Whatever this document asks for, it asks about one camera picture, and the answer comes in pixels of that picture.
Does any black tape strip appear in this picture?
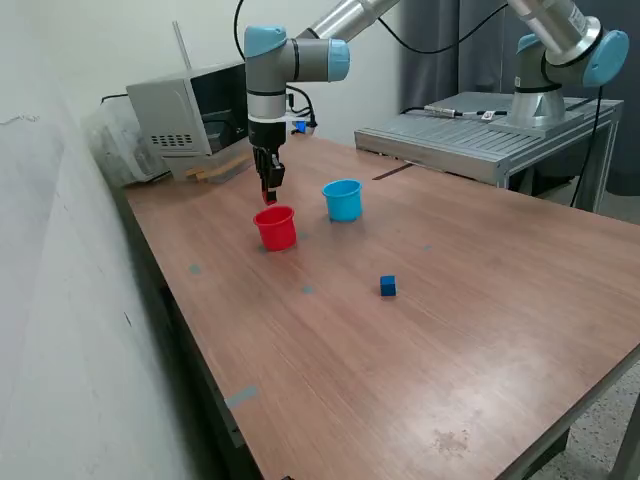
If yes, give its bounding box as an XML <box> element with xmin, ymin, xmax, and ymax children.
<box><xmin>372</xmin><ymin>162</ymin><xmax>414</xmax><ymax>182</ymax></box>

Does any clear acrylic stand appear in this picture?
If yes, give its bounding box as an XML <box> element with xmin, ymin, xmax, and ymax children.
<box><xmin>162</xmin><ymin>130</ymin><xmax>276</xmax><ymax>184</ymax></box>

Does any grey tape strip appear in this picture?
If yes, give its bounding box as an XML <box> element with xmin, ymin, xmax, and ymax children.
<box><xmin>223</xmin><ymin>384</ymin><xmax>261</xmax><ymax>410</ymax></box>

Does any red plastic cup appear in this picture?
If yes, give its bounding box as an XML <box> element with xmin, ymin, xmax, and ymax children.
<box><xmin>252</xmin><ymin>205</ymin><xmax>297</xmax><ymax>252</ymax></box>

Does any aluminium robot base platform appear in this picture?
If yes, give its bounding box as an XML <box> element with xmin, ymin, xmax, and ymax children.
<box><xmin>353</xmin><ymin>91</ymin><xmax>626</xmax><ymax>214</ymax></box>

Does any tan wooden stick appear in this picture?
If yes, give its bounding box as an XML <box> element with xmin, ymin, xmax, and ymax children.
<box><xmin>184</xmin><ymin>152</ymin><xmax>254</xmax><ymax>177</ymax></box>
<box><xmin>195</xmin><ymin>167</ymin><xmax>236</xmax><ymax>182</ymax></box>

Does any black base power cable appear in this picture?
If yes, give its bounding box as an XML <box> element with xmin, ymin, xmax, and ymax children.
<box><xmin>568</xmin><ymin>83</ymin><xmax>601</xmax><ymax>207</ymax></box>

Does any silver microwave oven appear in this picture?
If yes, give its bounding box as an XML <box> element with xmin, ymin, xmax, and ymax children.
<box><xmin>125</xmin><ymin>55</ymin><xmax>281</xmax><ymax>157</ymax></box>

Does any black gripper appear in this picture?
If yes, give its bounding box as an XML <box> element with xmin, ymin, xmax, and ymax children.
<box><xmin>248</xmin><ymin>118</ymin><xmax>288</xmax><ymax>207</ymax></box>

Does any blue plastic cup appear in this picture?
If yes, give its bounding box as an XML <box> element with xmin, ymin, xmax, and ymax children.
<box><xmin>321</xmin><ymin>178</ymin><xmax>363</xmax><ymax>224</ymax></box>

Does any white thin rod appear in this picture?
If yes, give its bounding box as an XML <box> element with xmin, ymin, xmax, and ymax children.
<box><xmin>172</xmin><ymin>20</ymin><xmax>194</xmax><ymax>71</ymax></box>

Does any metal connector with tagged cable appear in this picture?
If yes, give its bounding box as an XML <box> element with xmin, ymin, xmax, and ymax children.
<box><xmin>423</xmin><ymin>104</ymin><xmax>509</xmax><ymax>121</ymax></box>

